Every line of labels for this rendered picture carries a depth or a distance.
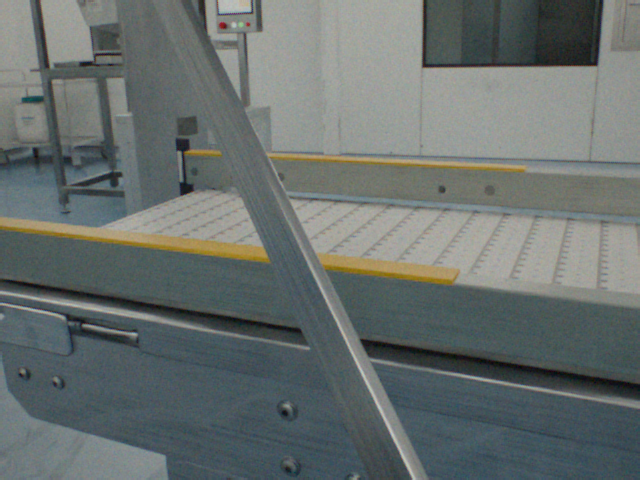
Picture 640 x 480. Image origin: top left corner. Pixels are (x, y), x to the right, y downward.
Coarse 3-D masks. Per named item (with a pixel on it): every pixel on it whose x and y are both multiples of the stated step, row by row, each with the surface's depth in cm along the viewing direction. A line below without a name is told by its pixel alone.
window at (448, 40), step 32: (448, 0) 516; (480, 0) 508; (512, 0) 500; (544, 0) 493; (576, 0) 486; (448, 32) 523; (480, 32) 515; (512, 32) 507; (544, 32) 500; (576, 32) 492; (448, 64) 530; (480, 64) 522; (512, 64) 514; (544, 64) 506; (576, 64) 498
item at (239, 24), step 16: (224, 0) 323; (240, 0) 321; (256, 0) 320; (224, 16) 326; (240, 16) 323; (256, 16) 321; (224, 32) 329; (240, 32) 326; (240, 48) 333; (240, 64) 335; (240, 80) 338; (240, 96) 340
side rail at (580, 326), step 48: (0, 240) 41; (48, 240) 39; (144, 288) 37; (192, 288) 35; (240, 288) 34; (336, 288) 32; (384, 288) 30; (432, 288) 29; (480, 288) 29; (528, 288) 28; (576, 288) 28; (432, 336) 30; (480, 336) 29; (528, 336) 28; (576, 336) 27; (624, 336) 27
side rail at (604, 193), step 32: (192, 160) 66; (288, 160) 61; (320, 192) 61; (352, 192) 59; (384, 192) 58; (416, 192) 57; (448, 192) 56; (480, 192) 55; (512, 192) 54; (544, 192) 52; (576, 192) 51; (608, 192) 50
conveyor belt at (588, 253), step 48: (240, 240) 49; (336, 240) 48; (384, 240) 48; (432, 240) 47; (480, 240) 47; (528, 240) 47; (576, 240) 46; (624, 240) 46; (96, 288) 41; (624, 288) 37; (384, 336) 33
